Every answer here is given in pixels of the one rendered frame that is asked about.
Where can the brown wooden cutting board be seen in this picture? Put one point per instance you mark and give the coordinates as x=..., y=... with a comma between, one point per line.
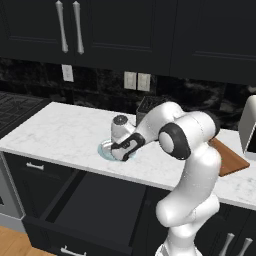
x=231, y=160

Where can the black upper cupboard door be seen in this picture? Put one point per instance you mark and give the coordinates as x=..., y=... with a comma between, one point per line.
x=216, y=36
x=126, y=30
x=30, y=26

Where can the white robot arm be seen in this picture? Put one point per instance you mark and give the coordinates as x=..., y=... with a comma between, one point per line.
x=196, y=173

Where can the dark grey knife block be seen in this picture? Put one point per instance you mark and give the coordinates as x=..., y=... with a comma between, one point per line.
x=145, y=106

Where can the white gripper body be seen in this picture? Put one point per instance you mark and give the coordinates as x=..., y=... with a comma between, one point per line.
x=120, y=153

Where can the black cupboard door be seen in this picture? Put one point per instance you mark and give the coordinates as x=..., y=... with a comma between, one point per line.
x=126, y=30
x=216, y=36
x=220, y=230
x=30, y=26
x=249, y=233

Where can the black drawer front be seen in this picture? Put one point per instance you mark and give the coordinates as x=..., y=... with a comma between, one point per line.
x=40, y=186

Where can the black open drawer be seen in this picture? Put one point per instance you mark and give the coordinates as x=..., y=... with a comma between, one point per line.
x=96, y=206

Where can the white wall socket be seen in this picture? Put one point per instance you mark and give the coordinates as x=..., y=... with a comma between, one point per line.
x=130, y=80
x=144, y=82
x=67, y=73

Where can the grey oven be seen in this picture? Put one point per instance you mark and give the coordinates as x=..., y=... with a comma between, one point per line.
x=8, y=196

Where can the silver toaster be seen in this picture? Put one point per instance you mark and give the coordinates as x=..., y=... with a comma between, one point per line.
x=248, y=128

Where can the black hob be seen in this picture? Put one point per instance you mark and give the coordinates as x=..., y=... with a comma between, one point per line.
x=15, y=108

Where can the black lower cupboard door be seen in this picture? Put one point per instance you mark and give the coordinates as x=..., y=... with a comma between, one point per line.
x=220, y=230
x=249, y=233

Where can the pale blue plate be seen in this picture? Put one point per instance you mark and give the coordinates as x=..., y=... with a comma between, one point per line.
x=104, y=148

